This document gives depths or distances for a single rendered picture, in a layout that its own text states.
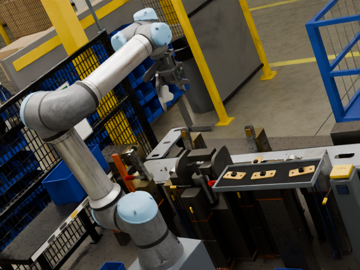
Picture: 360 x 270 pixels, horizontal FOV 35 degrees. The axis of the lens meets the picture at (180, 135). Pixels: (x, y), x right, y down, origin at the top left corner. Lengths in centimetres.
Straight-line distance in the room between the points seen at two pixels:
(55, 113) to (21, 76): 266
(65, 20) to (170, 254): 167
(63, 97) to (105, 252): 140
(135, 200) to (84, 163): 19
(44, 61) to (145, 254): 277
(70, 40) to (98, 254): 114
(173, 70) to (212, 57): 335
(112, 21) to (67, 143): 320
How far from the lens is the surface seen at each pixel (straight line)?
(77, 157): 178
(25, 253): 254
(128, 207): 178
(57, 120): 163
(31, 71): 432
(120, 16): 495
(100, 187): 183
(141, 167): 248
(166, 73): 200
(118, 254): 283
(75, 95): 162
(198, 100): 575
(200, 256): 189
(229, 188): 197
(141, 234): 179
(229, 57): 554
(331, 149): 231
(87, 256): 294
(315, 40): 407
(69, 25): 315
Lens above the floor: 213
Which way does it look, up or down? 23 degrees down
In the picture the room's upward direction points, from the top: 24 degrees counter-clockwise
